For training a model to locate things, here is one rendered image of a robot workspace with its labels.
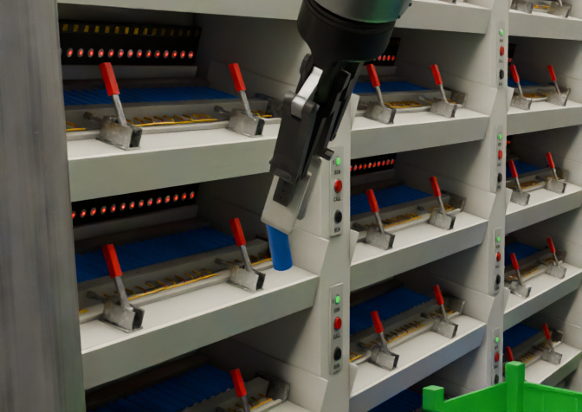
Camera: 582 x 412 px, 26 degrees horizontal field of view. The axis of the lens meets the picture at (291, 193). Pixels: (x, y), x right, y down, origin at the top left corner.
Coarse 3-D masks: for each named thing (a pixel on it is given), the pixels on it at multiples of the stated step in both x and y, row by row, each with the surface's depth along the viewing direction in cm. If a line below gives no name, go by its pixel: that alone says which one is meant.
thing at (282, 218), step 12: (276, 180) 109; (300, 180) 108; (300, 192) 109; (276, 204) 111; (300, 204) 110; (264, 216) 112; (276, 216) 111; (288, 216) 111; (276, 228) 112; (288, 228) 111
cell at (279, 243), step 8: (272, 232) 113; (280, 232) 113; (272, 240) 114; (280, 240) 114; (288, 240) 115; (272, 248) 114; (280, 248) 114; (288, 248) 115; (272, 256) 115; (280, 256) 115; (288, 256) 115; (280, 264) 115; (288, 264) 115
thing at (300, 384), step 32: (192, 352) 176; (224, 352) 178; (256, 352) 176; (128, 384) 160; (160, 384) 164; (192, 384) 166; (224, 384) 170; (256, 384) 171; (288, 384) 173; (320, 384) 172
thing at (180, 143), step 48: (96, 48) 153; (144, 48) 161; (192, 48) 172; (96, 96) 145; (144, 96) 153; (192, 96) 162; (240, 96) 155; (96, 144) 130; (144, 144) 136; (192, 144) 142; (240, 144) 150; (96, 192) 127
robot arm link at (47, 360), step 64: (0, 0) 36; (0, 64) 36; (0, 128) 36; (64, 128) 40; (0, 192) 36; (64, 192) 39; (0, 256) 36; (64, 256) 39; (0, 320) 36; (64, 320) 39; (0, 384) 37; (64, 384) 39
